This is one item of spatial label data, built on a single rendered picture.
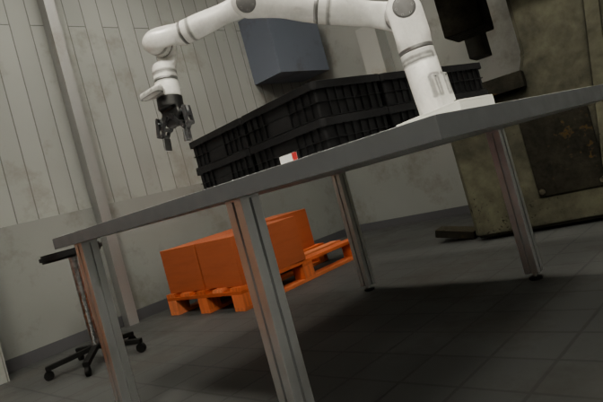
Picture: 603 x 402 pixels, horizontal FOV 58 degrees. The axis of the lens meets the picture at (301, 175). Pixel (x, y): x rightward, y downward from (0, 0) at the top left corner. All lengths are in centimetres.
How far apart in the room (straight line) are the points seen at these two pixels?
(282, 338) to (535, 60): 258
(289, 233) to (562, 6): 215
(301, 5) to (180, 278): 271
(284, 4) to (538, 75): 222
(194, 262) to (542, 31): 259
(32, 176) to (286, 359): 310
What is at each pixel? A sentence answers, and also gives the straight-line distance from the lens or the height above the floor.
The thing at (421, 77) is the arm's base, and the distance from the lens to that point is 145.
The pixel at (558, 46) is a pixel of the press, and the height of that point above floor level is 103.
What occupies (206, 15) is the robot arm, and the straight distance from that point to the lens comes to 163.
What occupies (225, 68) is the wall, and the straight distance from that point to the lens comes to 528.
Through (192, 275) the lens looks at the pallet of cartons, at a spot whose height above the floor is 25.
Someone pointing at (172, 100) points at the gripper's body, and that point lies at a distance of 160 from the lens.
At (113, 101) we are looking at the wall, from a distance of 455.
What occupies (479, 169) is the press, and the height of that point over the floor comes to 46.
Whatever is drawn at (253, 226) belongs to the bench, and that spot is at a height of 59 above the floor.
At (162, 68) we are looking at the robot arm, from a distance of 164.
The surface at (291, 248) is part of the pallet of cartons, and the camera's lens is 370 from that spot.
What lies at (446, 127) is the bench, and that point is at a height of 68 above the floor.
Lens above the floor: 65
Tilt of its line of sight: 1 degrees up
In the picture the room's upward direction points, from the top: 15 degrees counter-clockwise
